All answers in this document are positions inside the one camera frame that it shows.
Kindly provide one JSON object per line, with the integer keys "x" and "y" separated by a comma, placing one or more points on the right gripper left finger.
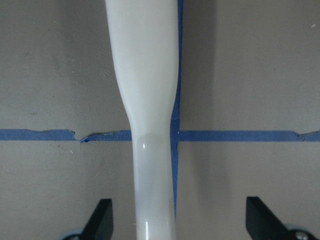
{"x": 100, "y": 224}

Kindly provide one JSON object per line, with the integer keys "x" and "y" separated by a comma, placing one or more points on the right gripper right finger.
{"x": 262, "y": 224}

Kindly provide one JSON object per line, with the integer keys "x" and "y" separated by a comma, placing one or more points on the beige hand brush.
{"x": 144, "y": 41}

